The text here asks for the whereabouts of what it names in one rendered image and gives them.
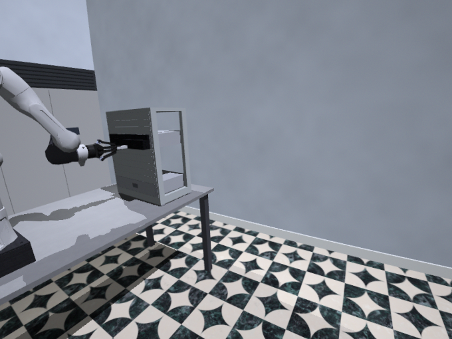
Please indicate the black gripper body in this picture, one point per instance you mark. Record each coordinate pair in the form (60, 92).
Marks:
(91, 150)

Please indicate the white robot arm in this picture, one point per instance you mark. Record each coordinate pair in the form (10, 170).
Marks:
(64, 146)

